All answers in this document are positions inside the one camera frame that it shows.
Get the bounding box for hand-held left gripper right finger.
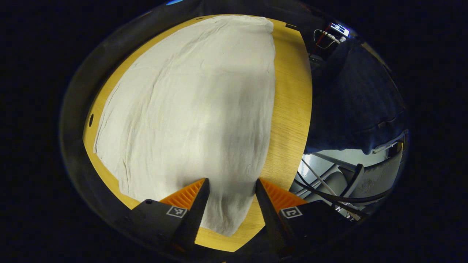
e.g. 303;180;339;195
255;178;361;258

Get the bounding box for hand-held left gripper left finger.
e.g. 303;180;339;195
126;178;211;256

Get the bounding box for white jeans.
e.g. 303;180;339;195
93;15;276;237

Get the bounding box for grey mesh office chair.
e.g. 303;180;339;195
291;133;406;221

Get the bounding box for white electronic device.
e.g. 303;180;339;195
327;22;351;38

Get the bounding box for red cable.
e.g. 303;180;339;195
311;27;331;55

